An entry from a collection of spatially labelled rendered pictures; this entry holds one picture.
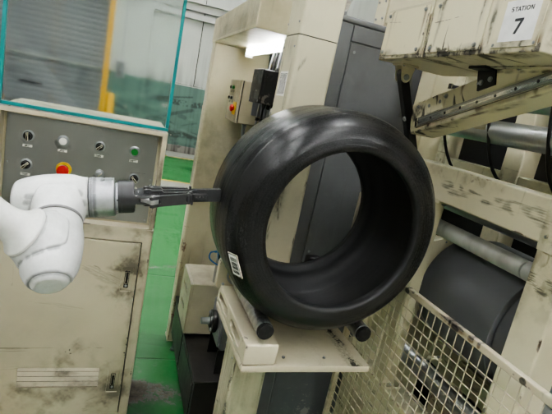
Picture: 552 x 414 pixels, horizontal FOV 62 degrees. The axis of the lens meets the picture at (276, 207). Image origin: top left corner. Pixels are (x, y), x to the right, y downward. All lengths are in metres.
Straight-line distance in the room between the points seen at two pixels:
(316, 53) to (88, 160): 0.89
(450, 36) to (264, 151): 0.53
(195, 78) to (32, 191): 9.27
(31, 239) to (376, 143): 0.75
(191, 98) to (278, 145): 9.15
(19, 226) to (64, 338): 1.08
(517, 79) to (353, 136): 0.41
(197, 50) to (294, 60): 8.86
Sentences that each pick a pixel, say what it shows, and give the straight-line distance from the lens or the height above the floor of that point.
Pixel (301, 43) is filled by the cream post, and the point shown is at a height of 1.63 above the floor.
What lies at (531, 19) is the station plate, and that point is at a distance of 1.07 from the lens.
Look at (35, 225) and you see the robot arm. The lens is 0.95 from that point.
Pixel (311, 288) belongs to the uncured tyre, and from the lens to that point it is 1.44.
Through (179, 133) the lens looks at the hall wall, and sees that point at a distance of 10.20.
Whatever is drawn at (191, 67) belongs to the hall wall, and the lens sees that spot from 10.23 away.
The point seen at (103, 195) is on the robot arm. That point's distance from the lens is 1.07.
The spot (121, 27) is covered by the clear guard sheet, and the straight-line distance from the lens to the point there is 1.74.
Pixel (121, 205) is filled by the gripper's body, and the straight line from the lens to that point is 1.08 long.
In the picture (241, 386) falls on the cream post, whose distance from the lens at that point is 1.73.
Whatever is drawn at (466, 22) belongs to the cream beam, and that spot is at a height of 1.71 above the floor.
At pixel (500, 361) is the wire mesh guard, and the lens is 1.20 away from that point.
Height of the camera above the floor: 1.45
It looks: 13 degrees down
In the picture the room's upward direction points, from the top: 12 degrees clockwise
